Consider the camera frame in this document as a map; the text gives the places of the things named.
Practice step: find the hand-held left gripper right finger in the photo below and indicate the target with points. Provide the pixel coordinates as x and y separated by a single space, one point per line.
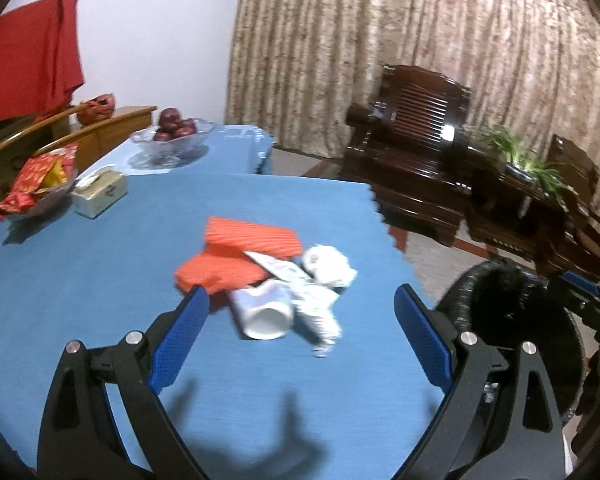
422 340

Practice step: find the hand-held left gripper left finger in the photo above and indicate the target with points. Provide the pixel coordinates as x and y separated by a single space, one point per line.
180 340

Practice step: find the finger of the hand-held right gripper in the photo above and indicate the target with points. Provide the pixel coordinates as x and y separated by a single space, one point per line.
595 287
590 310

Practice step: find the black lined trash bin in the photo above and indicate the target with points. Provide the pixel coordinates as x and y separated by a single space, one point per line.
505 310

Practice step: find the white cup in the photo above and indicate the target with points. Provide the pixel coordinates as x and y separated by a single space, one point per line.
262 310

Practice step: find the white printed wrapper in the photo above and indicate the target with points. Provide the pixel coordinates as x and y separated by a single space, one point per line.
320 310

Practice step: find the white paper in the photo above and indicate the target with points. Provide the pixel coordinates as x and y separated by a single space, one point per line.
327 265

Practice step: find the blue scalloped tablecloth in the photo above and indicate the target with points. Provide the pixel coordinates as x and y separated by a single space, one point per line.
105 285

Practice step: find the dark wooden side table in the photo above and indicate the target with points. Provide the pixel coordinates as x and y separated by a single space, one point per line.
510 220

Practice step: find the green potted plant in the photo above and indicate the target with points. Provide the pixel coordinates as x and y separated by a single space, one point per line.
520 160

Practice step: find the dark wooden slatted armchair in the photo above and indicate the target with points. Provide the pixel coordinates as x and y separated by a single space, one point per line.
410 175

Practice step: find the gold tissue box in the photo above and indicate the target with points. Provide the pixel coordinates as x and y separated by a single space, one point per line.
100 195

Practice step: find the glass fruit bowl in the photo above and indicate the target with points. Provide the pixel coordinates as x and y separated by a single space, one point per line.
170 152

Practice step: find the glass dish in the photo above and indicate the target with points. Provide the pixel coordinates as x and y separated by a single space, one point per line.
45 202

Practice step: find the red apple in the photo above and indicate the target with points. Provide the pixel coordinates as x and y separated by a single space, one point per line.
161 136
186 129
169 116

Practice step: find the yellow packet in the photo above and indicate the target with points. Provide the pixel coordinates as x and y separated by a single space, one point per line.
56 174

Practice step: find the red patterned packet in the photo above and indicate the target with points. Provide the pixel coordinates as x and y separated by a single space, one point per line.
15 202
37 167

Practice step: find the wooden bench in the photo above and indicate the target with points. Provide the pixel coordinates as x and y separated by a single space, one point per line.
105 130

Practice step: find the red basket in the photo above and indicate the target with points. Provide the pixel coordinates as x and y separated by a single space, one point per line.
97 110

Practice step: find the beige patterned curtain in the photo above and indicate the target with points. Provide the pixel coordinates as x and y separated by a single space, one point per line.
355 35

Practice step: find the red cloth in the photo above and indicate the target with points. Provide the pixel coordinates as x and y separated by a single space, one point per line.
25 60

